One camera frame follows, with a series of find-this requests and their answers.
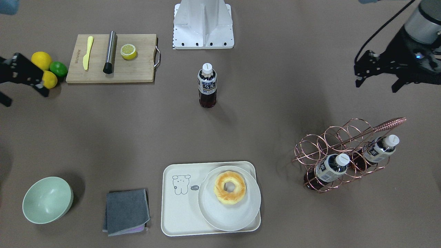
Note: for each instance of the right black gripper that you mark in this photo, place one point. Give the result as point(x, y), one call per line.
point(21, 70)

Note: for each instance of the yellow lemon lower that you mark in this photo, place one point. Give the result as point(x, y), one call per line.
point(49, 79)

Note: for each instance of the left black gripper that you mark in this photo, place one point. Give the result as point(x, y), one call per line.
point(401, 47)

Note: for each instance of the cream tray bear drawing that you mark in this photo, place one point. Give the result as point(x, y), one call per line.
point(180, 213)

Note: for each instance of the bamboo cutting board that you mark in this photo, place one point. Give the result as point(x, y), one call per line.
point(141, 69)

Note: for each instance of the grey folded cloth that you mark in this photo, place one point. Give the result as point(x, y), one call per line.
point(126, 212)

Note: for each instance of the steel muddler black tip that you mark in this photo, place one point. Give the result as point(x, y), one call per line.
point(110, 54)

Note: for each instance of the mint green bowl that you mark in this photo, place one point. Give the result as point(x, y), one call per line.
point(47, 200)

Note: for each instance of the green lime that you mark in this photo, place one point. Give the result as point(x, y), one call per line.
point(58, 68)

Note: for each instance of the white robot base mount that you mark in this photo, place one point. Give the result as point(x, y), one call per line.
point(203, 24)

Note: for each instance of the yellow plastic knife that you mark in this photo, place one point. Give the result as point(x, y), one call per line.
point(85, 59)

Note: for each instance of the half lemon slice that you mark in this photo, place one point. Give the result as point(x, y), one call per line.
point(128, 51)

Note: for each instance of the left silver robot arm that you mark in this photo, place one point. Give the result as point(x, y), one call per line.
point(422, 25)

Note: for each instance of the copper wire bottle rack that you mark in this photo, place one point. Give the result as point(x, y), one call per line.
point(354, 138)

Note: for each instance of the yellow lemon upper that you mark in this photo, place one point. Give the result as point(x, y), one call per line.
point(42, 59)

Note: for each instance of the white round plate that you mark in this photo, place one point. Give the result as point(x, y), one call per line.
point(229, 217)

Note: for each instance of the glazed ring donut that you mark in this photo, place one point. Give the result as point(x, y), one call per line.
point(230, 188)

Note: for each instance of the yellow lemon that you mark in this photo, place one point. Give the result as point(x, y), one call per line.
point(49, 79)
point(42, 59)

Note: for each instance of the tea bottle rack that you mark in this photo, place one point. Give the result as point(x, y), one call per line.
point(327, 171)
point(207, 82)
point(375, 151)

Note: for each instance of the tea bottle front rack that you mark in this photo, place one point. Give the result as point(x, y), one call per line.
point(327, 171)

